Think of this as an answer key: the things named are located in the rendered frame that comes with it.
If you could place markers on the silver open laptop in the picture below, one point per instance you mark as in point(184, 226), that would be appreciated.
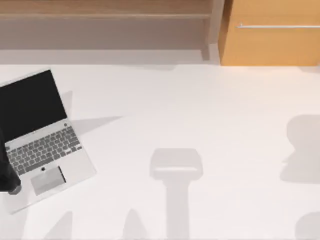
point(47, 150)

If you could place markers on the open wooden shelf unit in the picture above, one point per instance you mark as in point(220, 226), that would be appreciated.
point(105, 27)

